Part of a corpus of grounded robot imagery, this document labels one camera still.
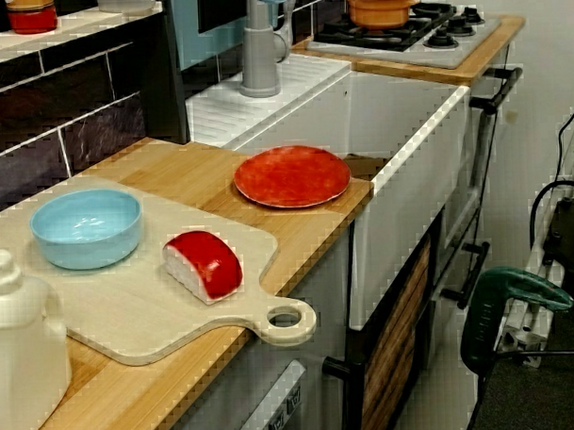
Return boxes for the dark grey upright post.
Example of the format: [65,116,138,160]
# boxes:
[137,0,191,145]

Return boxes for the red and yellow sauce jar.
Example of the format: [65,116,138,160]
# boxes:
[4,0,59,36]

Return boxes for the thin black cable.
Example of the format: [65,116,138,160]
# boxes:
[554,93,574,183]

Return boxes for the white detergent bottle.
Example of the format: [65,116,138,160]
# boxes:
[0,246,74,430]

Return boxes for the green power tool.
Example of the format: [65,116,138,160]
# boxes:
[458,264,574,375]

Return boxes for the wood pattern cabinet panel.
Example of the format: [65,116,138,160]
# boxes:
[353,240,440,430]

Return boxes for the thick black cable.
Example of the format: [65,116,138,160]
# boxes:
[528,179,574,264]

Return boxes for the wooden cutting board with handle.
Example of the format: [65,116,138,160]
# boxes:
[0,166,320,372]

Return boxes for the grey kitchen faucet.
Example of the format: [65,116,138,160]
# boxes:
[236,0,299,100]

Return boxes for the white toy kitchen cabinet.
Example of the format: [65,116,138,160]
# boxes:
[139,41,536,430]

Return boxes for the red and white toy sushi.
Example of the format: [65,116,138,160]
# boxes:
[161,228,245,308]

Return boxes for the black cabinet door handle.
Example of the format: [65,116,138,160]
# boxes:
[321,355,365,381]

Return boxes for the aluminium frame rail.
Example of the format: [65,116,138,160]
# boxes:
[495,294,557,370]

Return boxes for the black drawer handle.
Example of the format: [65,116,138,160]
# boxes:
[439,240,493,310]

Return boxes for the red plate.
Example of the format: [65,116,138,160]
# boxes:
[232,143,353,212]

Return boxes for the grey dishwasher panel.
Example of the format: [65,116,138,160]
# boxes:
[225,357,310,430]

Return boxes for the black oven door handle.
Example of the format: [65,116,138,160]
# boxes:
[467,66,525,116]

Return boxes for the light blue bowl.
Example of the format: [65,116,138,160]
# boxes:
[28,186,144,273]

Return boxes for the white round container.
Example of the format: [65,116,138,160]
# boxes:
[94,0,164,18]

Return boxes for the grey stove top black grates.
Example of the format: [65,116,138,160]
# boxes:
[304,0,504,75]

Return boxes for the white sink basin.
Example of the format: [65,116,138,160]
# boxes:
[185,47,481,337]

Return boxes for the dark equipment box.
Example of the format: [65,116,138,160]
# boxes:
[540,195,574,272]

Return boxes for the orange pot with lid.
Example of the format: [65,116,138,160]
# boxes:
[343,0,423,33]

